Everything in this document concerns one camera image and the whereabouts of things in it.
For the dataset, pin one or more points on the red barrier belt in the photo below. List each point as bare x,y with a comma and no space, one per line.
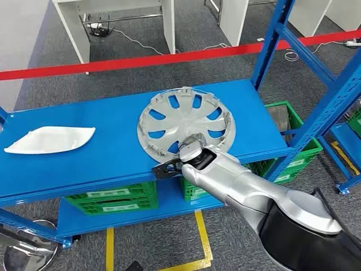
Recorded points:
141,60

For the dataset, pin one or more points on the white desk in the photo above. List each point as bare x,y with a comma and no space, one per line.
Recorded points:
234,20
76,33
307,15

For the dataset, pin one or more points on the round chrome base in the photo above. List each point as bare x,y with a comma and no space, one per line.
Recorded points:
25,247

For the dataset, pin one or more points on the white plastic lamp cover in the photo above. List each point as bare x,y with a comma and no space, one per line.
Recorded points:
50,140

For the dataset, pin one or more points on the long blue metal shelf rack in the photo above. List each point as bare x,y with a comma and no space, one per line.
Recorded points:
99,149

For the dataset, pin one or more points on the small white plug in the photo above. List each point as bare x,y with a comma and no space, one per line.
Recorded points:
260,39

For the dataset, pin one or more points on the black left robot foot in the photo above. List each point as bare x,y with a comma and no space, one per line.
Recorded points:
133,266

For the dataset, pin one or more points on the grey sheet in crate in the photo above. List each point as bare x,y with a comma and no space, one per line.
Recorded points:
279,119

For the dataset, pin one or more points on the clear plastic hand cover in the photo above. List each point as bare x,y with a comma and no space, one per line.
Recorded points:
193,137

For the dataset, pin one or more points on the silver plastic hubcap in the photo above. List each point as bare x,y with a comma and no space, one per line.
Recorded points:
186,119

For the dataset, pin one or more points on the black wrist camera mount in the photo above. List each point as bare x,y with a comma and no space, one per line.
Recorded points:
163,170

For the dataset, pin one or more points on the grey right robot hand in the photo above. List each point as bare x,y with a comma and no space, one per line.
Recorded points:
196,139

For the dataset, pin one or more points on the black white power strip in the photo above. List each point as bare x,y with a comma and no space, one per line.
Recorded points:
99,30

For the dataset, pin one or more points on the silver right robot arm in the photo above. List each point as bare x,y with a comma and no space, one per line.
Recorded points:
248,187

